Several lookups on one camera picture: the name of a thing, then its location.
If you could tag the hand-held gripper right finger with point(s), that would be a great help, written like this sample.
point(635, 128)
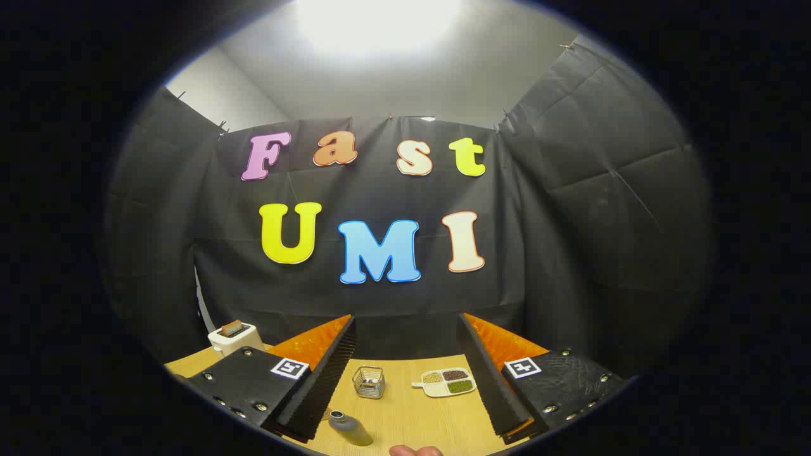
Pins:
point(486, 380)

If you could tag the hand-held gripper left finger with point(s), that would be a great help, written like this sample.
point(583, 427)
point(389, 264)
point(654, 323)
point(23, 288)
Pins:
point(329, 380)

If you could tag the silver bottle with green label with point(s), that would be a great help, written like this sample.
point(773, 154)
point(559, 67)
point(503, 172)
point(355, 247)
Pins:
point(351, 429)

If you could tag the white divided dish with beans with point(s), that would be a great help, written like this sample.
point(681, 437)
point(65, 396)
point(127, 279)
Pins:
point(447, 383)

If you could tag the wooden table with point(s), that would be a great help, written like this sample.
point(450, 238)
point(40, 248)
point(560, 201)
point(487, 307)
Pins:
point(412, 418)

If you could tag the white toaster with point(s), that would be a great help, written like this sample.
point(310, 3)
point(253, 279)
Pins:
point(237, 342)

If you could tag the toast slice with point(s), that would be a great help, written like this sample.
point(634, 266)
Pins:
point(232, 328)

